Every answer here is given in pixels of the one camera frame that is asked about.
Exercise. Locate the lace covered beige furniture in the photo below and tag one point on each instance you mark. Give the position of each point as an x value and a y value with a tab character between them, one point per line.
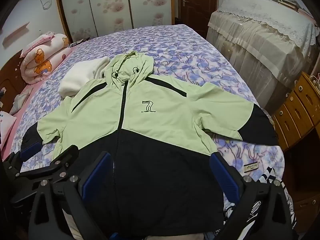
262	50

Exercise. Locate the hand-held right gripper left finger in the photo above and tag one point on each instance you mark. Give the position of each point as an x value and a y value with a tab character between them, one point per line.
97	175

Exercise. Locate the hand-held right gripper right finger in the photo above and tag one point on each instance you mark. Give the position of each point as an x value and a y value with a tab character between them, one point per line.
225	177

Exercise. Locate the black white printed cloth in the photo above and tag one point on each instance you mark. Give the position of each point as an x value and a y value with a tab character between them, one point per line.
268	178

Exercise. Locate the wooden headboard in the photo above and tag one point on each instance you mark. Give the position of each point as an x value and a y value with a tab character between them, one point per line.
10	77

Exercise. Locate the green black hooded jacket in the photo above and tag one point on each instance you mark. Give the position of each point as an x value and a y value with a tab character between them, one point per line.
150	120

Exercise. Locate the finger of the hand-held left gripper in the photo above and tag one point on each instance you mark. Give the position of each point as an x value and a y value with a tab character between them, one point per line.
30	151
60	162

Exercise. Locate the floral sliding door wardrobe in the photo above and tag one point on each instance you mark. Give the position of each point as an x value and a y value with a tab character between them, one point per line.
110	5

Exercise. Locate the pink bedsheet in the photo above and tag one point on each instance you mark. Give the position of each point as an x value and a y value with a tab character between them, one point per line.
6	145

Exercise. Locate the pink bear print quilt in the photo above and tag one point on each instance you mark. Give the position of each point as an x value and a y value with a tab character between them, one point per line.
42	62

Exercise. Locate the brown wooden door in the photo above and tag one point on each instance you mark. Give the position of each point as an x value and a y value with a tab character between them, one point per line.
200	5

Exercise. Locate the white fleece garment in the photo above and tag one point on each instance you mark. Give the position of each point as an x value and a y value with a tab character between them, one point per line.
80	77

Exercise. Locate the grey crumpled cloth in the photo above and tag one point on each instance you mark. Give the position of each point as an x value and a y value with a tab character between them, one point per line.
20	102

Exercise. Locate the white printed pillow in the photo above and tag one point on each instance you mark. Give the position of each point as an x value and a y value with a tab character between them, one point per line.
6	125

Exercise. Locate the blue floral fleece blanket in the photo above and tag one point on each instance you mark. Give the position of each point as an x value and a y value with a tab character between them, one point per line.
187	55

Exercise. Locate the wooden drawer chest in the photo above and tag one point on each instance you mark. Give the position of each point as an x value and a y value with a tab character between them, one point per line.
295	115

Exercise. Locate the stack of books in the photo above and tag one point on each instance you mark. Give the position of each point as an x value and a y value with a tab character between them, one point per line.
287	2

